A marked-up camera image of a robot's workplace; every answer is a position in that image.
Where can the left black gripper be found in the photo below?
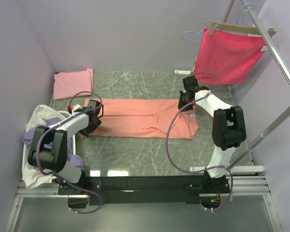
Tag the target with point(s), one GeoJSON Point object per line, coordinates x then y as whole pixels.
{"type": "Point", "coordinates": [85, 132]}

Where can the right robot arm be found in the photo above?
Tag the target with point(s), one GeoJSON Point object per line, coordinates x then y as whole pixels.
{"type": "Point", "coordinates": [228, 127]}

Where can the lavender purple t shirt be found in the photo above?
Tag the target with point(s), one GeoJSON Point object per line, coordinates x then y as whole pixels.
{"type": "Point", "coordinates": [75, 160]}

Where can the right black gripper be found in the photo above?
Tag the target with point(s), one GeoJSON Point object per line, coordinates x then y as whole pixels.
{"type": "Point", "coordinates": [181, 105]}

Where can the wooden clip hanger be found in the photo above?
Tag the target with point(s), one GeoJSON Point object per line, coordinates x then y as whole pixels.
{"type": "Point", "coordinates": [231, 27]}

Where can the red microfiber towel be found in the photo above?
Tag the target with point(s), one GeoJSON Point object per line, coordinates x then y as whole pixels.
{"type": "Point", "coordinates": [226, 58]}

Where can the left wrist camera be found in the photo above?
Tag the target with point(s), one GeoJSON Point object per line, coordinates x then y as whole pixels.
{"type": "Point", "coordinates": [72, 109]}

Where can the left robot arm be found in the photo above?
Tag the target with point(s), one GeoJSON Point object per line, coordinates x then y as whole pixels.
{"type": "Point", "coordinates": [49, 148]}

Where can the metal clothes rack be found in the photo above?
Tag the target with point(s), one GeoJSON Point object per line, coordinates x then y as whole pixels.
{"type": "Point", "coordinates": [265, 98]}

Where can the folded pink t shirt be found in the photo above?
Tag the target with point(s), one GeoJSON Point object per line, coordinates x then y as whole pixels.
{"type": "Point", "coordinates": [67, 84]}

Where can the white laundry basket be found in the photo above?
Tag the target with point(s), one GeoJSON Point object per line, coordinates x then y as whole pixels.
{"type": "Point", "coordinates": [40, 112]}

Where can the white t shirt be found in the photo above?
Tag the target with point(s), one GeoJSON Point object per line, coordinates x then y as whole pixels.
{"type": "Point", "coordinates": [33, 184]}

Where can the blue wire hanger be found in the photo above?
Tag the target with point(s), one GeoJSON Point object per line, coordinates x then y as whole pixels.
{"type": "Point", "coordinates": [238, 22]}

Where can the black base beam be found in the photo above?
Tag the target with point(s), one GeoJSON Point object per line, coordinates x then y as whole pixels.
{"type": "Point", "coordinates": [151, 189]}

